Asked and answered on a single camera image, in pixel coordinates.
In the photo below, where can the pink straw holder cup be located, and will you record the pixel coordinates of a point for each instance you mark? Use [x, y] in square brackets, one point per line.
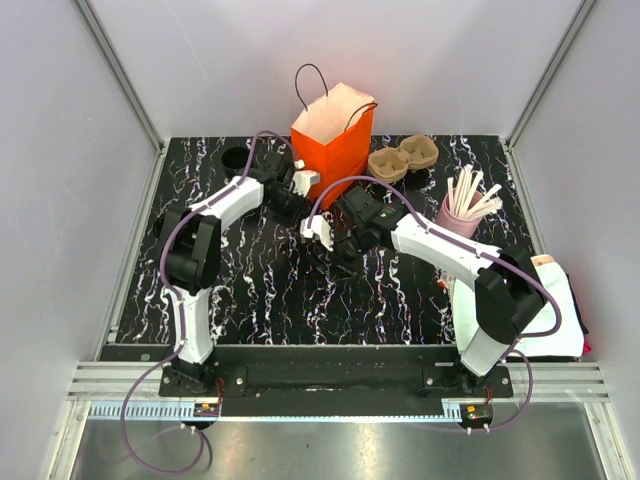
[446, 219]

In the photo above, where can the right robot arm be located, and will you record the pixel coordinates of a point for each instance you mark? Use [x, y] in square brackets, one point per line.
[511, 302]

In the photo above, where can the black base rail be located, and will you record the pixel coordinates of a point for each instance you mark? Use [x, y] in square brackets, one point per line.
[333, 382]

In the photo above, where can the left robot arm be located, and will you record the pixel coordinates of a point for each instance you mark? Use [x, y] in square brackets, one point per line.
[191, 240]

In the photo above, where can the stack of black cups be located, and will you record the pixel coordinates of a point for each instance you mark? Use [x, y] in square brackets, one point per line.
[234, 161]

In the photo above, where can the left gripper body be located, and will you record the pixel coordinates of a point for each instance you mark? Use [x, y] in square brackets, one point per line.
[287, 208]

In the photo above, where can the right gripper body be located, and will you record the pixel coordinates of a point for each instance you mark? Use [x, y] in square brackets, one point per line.
[347, 253]

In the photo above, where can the stack of pulp carriers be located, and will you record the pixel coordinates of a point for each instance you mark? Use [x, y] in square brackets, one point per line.
[414, 153]

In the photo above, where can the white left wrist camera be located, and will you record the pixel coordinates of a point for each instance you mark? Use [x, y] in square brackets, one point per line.
[303, 179]

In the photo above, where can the orange paper bag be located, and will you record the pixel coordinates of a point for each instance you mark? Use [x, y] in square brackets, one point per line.
[332, 136]

